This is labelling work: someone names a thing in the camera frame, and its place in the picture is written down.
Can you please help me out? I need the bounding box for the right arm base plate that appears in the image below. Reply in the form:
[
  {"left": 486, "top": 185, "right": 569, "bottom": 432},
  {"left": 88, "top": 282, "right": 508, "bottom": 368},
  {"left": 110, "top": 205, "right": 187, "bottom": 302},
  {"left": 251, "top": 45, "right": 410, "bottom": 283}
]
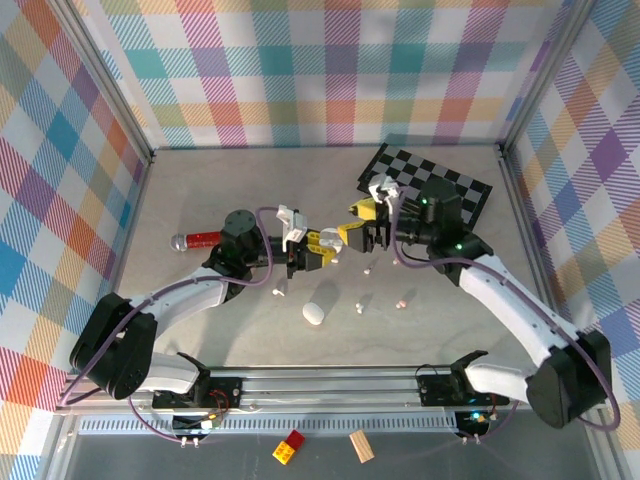
[{"left": 416, "top": 372, "right": 511, "bottom": 407}]

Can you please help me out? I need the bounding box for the black grey chessboard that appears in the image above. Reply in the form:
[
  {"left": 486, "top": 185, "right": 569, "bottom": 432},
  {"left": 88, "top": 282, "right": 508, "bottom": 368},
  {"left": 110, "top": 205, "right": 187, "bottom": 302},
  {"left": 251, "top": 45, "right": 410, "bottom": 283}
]
[{"left": 355, "top": 142, "right": 494, "bottom": 226}]

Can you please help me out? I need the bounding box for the black controller board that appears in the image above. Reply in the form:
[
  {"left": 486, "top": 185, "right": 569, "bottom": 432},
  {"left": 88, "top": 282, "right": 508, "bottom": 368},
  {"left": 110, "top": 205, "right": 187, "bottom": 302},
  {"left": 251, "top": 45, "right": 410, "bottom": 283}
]
[
  {"left": 172, "top": 413, "right": 224, "bottom": 435},
  {"left": 455, "top": 409, "right": 494, "bottom": 432}
]

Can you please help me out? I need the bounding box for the red glitter toy microphone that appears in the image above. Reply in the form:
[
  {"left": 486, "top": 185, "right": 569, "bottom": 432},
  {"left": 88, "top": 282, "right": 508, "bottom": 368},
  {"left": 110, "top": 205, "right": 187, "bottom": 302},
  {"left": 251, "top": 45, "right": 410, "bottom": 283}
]
[{"left": 168, "top": 229, "right": 224, "bottom": 253}]

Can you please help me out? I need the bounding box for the yellow toy brick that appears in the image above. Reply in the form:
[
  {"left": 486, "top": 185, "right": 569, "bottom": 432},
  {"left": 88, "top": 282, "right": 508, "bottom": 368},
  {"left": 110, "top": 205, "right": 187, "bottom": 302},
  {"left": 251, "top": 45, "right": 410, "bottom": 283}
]
[{"left": 271, "top": 438, "right": 297, "bottom": 464}]

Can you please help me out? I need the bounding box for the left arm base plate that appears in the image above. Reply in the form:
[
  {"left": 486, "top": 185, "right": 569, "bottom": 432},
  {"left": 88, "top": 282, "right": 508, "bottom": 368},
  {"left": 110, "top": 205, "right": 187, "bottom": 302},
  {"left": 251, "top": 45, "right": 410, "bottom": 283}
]
[{"left": 151, "top": 377, "right": 245, "bottom": 409}]

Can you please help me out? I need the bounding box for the oval white charging case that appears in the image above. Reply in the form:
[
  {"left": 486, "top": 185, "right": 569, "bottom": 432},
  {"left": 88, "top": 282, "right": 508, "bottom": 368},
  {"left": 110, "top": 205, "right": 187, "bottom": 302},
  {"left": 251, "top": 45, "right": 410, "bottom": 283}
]
[{"left": 301, "top": 301, "right": 326, "bottom": 328}]

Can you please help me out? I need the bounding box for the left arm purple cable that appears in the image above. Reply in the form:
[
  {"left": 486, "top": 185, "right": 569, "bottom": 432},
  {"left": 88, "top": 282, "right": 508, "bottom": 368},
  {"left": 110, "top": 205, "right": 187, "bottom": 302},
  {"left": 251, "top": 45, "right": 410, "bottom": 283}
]
[{"left": 58, "top": 207, "right": 276, "bottom": 444}]

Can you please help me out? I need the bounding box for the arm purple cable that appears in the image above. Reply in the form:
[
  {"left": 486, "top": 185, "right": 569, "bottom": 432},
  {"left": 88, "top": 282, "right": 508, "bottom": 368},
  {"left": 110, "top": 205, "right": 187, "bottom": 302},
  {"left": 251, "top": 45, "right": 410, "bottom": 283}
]
[
  {"left": 389, "top": 192, "right": 624, "bottom": 444},
  {"left": 58, "top": 207, "right": 276, "bottom": 444}
]

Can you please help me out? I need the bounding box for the grey slotted cable duct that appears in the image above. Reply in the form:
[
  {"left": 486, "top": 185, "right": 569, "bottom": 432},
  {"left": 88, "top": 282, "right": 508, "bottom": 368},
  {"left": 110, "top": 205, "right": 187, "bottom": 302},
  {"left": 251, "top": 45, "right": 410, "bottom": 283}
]
[{"left": 79, "top": 417, "right": 461, "bottom": 434}]

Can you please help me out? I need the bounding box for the wooden block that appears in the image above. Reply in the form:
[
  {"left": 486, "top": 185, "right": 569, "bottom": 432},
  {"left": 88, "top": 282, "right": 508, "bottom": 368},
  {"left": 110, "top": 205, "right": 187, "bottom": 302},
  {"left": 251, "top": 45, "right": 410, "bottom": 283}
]
[{"left": 348, "top": 429, "right": 376, "bottom": 464}]

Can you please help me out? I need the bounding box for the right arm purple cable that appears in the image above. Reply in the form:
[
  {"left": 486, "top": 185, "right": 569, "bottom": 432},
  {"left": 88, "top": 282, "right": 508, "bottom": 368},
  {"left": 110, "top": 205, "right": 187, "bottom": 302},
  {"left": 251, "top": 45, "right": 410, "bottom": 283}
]
[{"left": 389, "top": 192, "right": 624, "bottom": 444}]

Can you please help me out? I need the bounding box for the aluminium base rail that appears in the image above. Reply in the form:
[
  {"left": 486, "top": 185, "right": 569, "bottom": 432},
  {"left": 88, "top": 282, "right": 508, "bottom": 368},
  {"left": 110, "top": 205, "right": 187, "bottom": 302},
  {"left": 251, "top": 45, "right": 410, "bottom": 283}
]
[{"left": 54, "top": 364, "right": 609, "bottom": 414}]

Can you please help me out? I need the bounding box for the aluminium side rail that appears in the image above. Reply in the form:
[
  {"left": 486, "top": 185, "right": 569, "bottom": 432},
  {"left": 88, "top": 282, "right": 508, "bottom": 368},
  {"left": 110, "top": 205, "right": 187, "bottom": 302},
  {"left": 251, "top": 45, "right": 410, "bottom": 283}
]
[
  {"left": 497, "top": 144, "right": 631, "bottom": 480},
  {"left": 42, "top": 149, "right": 157, "bottom": 480}
]

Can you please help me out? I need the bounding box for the aluminium frame post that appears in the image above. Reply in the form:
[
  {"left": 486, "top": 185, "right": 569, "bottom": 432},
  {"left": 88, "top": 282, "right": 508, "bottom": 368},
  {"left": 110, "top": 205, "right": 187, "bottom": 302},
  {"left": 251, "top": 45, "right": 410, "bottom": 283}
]
[
  {"left": 47, "top": 0, "right": 156, "bottom": 166},
  {"left": 497, "top": 0, "right": 601, "bottom": 156}
]

